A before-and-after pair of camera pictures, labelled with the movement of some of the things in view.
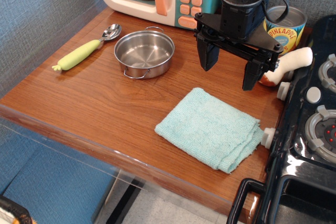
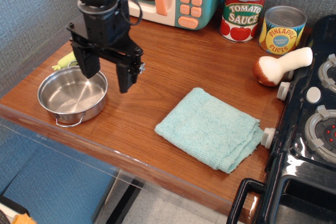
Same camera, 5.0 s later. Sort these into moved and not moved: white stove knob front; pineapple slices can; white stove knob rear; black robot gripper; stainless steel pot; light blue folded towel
Moved: stainless steel pot; black robot gripper
Not moved: white stove knob front; white stove knob rear; light blue folded towel; pineapple slices can
